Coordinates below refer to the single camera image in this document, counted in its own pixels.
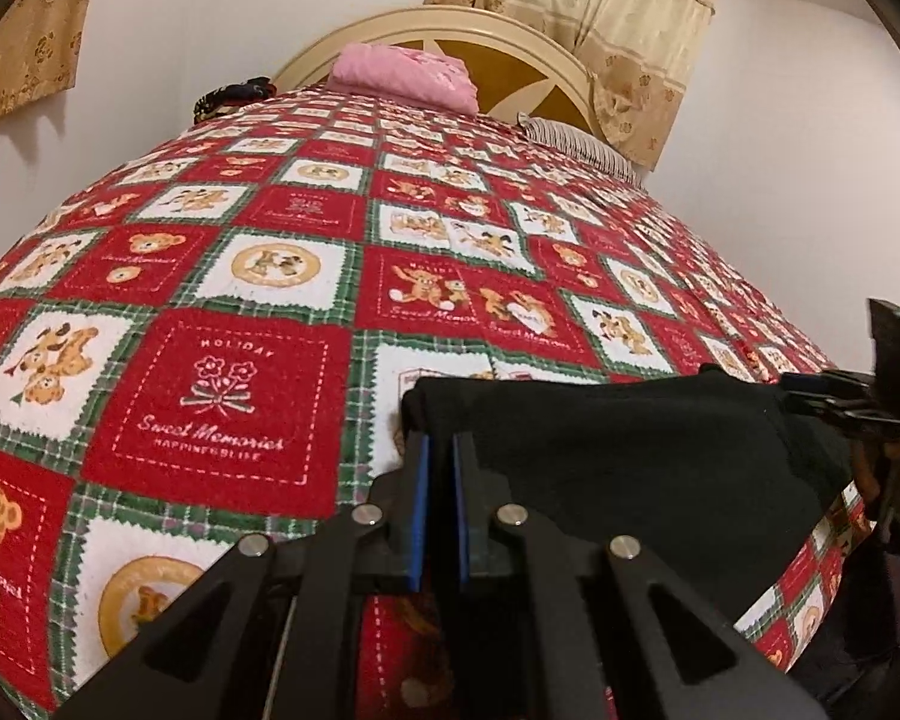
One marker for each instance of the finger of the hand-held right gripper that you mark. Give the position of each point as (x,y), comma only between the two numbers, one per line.
(825,412)
(825,382)

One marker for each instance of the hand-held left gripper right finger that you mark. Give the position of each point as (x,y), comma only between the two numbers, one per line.
(462,517)

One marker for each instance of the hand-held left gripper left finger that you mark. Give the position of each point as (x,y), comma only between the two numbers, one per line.
(418,510)

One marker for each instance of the striped pillow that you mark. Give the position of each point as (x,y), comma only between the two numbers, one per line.
(577,142)

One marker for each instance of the red checked teddy bear blanket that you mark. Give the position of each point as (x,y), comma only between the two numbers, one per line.
(232,405)

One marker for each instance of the pink pillow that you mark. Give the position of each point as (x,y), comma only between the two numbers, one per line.
(397,75)

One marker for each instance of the cream wooden headboard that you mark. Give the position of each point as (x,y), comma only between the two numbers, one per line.
(390,22)

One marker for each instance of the dark patterned cloth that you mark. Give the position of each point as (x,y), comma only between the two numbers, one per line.
(232,96)

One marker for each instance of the beige floral curtain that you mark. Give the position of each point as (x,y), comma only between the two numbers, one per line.
(30,37)
(607,15)

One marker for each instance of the black pants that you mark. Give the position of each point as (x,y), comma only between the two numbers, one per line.
(645,465)

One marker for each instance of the person's dark clothing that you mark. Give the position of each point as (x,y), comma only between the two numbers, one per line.
(870,630)

